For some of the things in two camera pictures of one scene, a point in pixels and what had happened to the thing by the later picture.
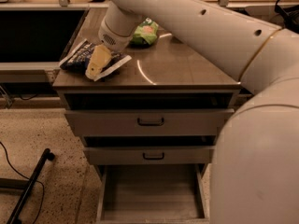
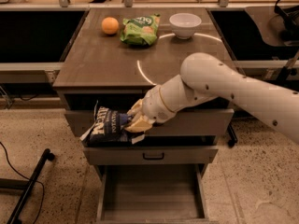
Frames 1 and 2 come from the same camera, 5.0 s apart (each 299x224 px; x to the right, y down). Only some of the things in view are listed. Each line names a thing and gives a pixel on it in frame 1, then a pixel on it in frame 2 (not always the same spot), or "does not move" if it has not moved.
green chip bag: [145, 35] does not move
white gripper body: [112, 37] -> [154, 105]
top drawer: [149, 122] does not move
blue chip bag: [94, 60] -> [109, 128]
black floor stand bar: [26, 185] does not move
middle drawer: [149, 155] does not move
